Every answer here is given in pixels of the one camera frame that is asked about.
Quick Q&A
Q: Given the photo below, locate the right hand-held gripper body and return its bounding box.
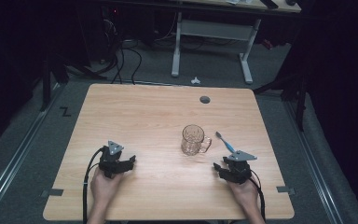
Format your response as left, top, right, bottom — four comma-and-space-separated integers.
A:
226, 150, 258, 185

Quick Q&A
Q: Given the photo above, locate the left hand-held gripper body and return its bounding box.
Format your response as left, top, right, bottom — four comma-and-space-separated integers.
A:
98, 140, 129, 179

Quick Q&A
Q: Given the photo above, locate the blue and grey toothbrush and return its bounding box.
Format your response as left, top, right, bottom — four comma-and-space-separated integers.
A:
214, 131, 237, 154

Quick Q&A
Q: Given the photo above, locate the clear glass mug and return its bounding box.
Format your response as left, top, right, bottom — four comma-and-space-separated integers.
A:
180, 124, 213, 157

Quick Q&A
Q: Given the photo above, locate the person's right hand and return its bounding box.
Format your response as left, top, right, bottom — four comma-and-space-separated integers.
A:
227, 176, 261, 209

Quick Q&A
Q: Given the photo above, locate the person's left hand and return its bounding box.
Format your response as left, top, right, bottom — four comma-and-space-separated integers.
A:
89, 167, 125, 207

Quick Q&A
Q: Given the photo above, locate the grey tape strip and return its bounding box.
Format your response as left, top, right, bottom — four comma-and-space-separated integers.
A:
276, 185, 296, 196
39, 188, 65, 199

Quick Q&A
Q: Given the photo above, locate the dark metal stand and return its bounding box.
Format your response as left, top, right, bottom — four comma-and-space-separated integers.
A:
253, 69, 308, 133
39, 54, 71, 112

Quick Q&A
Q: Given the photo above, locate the small red object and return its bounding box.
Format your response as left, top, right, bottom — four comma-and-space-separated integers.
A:
261, 39, 275, 51

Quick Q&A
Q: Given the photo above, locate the white-framed background desk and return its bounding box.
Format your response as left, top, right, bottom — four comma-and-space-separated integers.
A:
171, 0, 302, 85

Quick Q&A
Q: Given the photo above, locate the right hand-held gripper black cable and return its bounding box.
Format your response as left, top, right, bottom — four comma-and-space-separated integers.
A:
249, 169, 267, 222

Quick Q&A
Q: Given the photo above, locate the hand-held gripper black cable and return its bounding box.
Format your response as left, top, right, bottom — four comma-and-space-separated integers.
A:
249, 169, 267, 222
82, 147, 105, 224

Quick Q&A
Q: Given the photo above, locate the left hand-held gripper black cable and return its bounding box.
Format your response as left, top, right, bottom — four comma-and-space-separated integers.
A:
82, 147, 105, 224

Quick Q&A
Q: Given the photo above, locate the metal floor rail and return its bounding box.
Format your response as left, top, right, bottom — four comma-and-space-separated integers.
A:
0, 83, 63, 220
283, 99, 345, 224

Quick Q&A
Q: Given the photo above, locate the black floor cable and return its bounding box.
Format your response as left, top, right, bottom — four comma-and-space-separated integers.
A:
110, 43, 126, 85
127, 46, 144, 86

